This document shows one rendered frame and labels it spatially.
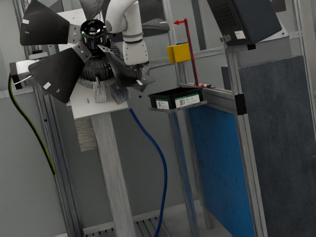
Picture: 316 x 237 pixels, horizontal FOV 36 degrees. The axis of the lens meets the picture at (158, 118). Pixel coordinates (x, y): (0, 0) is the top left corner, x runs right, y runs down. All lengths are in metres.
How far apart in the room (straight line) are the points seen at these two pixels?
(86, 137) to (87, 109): 0.30
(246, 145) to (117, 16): 0.70
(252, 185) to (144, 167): 1.29
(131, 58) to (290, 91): 0.73
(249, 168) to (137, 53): 0.66
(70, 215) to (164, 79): 1.01
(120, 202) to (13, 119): 0.92
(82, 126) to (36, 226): 0.86
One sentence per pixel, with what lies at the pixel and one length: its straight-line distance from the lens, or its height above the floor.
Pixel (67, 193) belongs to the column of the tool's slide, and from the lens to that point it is 2.96.
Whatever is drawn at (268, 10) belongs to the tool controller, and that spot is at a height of 1.14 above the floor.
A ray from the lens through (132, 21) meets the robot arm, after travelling 2.00.
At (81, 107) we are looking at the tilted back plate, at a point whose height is 0.88.
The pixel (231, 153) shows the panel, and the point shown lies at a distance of 2.12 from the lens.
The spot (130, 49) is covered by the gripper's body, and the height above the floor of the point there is 1.10.
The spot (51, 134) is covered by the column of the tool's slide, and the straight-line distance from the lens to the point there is 2.88.
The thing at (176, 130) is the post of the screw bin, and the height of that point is 0.70.
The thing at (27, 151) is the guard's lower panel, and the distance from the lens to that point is 3.06.
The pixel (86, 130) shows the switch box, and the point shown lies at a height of 0.73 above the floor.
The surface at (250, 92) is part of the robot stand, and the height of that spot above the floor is 0.82.
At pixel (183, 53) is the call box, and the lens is 2.58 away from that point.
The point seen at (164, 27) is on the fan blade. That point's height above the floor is 1.17.
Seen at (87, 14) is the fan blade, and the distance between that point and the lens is 2.44.
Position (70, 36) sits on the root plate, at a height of 1.21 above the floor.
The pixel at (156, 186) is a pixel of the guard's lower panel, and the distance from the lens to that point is 3.16.
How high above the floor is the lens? 1.11
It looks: 9 degrees down
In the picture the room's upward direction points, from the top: 11 degrees counter-clockwise
